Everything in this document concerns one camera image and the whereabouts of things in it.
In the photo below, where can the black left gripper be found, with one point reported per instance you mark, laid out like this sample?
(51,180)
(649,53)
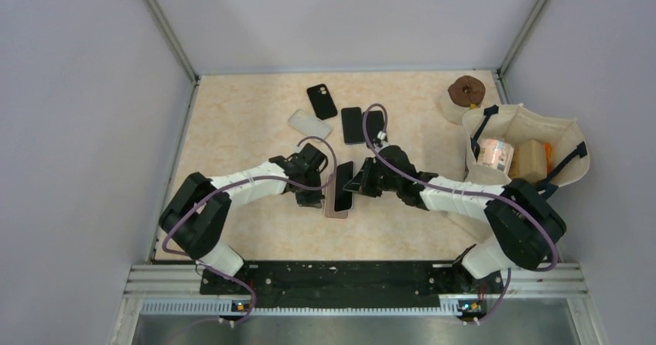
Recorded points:
(312,200)

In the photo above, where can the pink phone case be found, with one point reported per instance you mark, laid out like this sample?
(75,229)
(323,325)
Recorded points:
(329,204)

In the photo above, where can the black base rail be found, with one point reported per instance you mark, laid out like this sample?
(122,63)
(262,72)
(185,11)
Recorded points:
(351,284)

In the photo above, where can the black phone case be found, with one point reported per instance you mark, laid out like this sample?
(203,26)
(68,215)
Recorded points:
(322,102)

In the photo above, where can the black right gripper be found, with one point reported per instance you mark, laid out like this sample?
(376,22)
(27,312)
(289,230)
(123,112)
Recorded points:
(362,183)

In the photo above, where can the brown cardboard box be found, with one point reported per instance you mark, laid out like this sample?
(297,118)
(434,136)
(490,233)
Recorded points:
(528,162)

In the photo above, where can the brown-topped paper roll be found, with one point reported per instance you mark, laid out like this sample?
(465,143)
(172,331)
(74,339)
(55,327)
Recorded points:
(464,94)

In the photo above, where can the cream canvas tote bag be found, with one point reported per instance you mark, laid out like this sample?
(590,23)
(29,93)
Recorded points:
(510,142)

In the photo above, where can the blue-edged black phone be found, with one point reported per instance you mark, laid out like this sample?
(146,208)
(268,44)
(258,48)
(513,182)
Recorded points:
(351,119)

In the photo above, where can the pink patterned roll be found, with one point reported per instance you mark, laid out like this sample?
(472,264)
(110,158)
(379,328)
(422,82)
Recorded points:
(495,154)

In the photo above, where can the aluminium frame rail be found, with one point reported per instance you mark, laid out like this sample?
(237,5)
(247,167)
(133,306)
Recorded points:
(173,287)

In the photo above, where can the white-edged black phone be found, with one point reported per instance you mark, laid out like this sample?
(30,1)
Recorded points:
(343,199)

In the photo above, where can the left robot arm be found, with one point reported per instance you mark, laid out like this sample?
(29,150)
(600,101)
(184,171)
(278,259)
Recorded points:
(194,218)

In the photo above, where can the orange item in bag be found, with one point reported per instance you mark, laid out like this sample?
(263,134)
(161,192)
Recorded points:
(548,156)

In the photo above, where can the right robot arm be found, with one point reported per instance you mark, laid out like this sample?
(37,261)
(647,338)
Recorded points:
(524,227)

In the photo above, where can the white translucent phone case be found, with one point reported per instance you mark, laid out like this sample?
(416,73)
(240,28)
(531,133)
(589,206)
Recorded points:
(309,125)

